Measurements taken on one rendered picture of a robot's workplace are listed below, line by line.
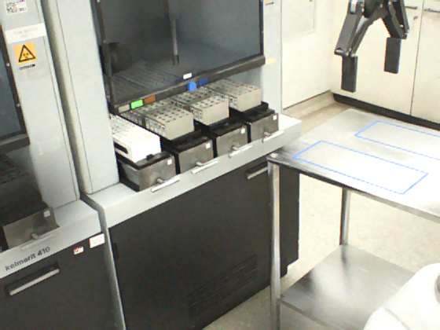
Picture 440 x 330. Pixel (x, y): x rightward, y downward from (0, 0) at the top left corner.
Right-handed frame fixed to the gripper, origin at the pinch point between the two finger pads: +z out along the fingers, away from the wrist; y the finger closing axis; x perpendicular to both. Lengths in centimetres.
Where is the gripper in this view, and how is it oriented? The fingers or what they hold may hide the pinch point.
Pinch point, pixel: (370, 75)
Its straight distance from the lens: 116.6
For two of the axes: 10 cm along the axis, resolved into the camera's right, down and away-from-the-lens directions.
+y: 7.5, -3.5, 5.5
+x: -6.5, -3.3, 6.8
